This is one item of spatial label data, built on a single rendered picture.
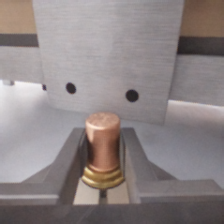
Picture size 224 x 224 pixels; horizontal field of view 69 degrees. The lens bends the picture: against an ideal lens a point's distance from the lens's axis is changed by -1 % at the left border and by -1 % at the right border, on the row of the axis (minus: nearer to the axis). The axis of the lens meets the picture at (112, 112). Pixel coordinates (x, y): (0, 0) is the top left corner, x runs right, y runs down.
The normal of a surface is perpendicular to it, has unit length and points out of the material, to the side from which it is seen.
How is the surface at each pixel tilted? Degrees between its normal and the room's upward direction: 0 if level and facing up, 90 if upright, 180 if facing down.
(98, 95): 90
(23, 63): 90
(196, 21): 90
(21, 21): 90
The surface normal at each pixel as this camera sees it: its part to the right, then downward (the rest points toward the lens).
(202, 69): -0.32, 0.42
